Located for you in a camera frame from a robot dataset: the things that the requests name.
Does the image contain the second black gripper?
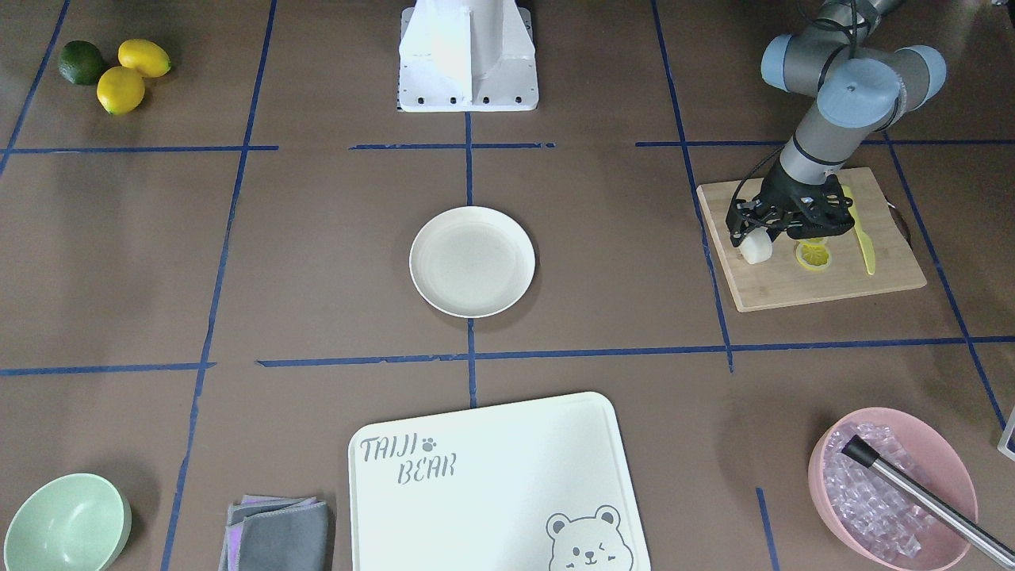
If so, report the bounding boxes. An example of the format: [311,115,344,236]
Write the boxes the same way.
[726,165,833,247]

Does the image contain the cream round plate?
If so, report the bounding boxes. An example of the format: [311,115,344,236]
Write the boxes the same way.
[408,206,536,319]

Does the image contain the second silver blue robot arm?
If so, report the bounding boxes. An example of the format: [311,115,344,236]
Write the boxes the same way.
[726,1,948,247]

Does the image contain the white bear tray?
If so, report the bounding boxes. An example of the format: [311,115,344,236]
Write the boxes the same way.
[348,392,652,570]

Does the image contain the bamboo cutting board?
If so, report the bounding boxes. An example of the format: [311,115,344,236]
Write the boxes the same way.
[696,167,927,313]

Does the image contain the bottom lemon slice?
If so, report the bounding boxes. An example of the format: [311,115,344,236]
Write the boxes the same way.
[795,237,833,271]

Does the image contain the yellow plastic knife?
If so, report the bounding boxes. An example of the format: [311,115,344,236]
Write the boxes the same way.
[841,185,877,276]

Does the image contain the pink bowl with ice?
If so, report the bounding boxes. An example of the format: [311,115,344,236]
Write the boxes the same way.
[807,406,979,570]

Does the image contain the steel muddler black tip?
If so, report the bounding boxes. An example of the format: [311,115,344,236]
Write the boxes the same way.
[841,436,1014,570]

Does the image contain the grey folded cloth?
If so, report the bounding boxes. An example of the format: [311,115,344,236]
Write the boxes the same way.
[218,495,330,570]

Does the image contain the upper yellow lemon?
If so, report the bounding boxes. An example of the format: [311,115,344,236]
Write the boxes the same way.
[117,39,173,79]

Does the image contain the yellow lemon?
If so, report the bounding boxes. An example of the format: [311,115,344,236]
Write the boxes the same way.
[117,39,173,79]
[97,66,146,116]

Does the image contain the lower yellow lemon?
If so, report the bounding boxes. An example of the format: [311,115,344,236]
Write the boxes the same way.
[97,66,146,116]

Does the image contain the green lime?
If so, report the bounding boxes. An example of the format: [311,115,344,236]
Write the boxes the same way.
[57,40,108,86]

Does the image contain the green bowl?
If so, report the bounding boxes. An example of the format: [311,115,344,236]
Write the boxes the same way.
[3,473,132,570]

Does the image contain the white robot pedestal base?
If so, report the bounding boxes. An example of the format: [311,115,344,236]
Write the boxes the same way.
[396,1,540,113]

